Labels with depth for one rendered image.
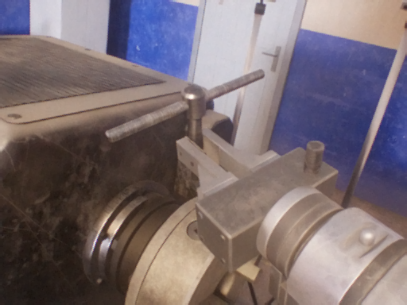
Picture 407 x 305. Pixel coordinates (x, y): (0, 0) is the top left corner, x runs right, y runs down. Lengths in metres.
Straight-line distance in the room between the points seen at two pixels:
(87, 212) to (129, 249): 0.09
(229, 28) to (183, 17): 0.62
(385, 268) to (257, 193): 0.12
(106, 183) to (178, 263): 0.17
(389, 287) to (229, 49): 3.70
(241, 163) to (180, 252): 0.19
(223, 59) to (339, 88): 1.20
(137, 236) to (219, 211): 0.30
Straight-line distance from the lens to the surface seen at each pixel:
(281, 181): 0.34
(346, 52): 3.52
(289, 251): 0.30
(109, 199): 0.62
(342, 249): 0.28
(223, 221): 0.31
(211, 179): 0.37
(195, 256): 0.51
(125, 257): 0.60
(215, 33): 3.98
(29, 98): 0.58
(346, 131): 3.59
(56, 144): 0.50
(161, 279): 0.53
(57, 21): 3.98
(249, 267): 0.61
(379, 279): 0.27
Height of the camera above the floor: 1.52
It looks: 23 degrees down
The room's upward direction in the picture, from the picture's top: 11 degrees clockwise
